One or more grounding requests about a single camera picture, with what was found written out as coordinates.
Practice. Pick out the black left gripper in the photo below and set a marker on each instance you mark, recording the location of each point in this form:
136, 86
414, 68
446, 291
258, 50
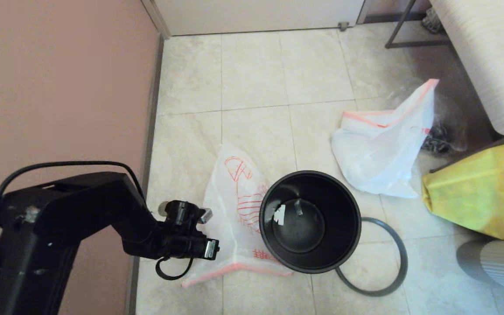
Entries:
186, 246

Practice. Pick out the fresh white orange-printed bag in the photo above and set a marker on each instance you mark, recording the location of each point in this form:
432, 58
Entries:
234, 236

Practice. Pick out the white bag pink rim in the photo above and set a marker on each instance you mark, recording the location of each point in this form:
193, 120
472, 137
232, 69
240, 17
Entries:
379, 157

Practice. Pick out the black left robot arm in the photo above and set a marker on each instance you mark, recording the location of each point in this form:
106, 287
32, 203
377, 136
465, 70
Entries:
59, 210

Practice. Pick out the black round trash bin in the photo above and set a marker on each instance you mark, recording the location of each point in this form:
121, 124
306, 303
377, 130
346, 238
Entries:
335, 227

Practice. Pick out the clear plastic bag dark contents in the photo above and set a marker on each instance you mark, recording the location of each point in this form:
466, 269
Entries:
440, 142

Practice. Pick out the yellow fabric bag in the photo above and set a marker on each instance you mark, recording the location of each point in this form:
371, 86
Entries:
466, 197

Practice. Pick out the round metal floor drain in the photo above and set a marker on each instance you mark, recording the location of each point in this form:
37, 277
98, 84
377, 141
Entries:
161, 209

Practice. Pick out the grey baseboard strip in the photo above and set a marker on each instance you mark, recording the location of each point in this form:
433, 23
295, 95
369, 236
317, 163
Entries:
152, 131

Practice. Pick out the white door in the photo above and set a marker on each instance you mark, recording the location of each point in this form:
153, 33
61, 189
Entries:
256, 15

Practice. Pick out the metal door stopper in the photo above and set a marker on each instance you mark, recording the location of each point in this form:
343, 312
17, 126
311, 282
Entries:
344, 26

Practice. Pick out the grey ribbed round object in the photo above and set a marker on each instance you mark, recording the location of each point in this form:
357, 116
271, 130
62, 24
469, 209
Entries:
501, 262

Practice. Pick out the small grey patterned item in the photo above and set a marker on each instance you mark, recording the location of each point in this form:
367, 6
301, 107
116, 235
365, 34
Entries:
432, 21

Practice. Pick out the beige wooden table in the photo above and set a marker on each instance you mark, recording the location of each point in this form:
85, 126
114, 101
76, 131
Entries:
492, 52

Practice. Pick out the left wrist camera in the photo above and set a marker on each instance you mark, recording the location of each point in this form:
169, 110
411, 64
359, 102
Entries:
182, 214

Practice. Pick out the white door frame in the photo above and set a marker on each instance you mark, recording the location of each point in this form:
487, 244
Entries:
158, 19

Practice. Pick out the dark metal furniture frame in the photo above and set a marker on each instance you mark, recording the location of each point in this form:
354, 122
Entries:
418, 43

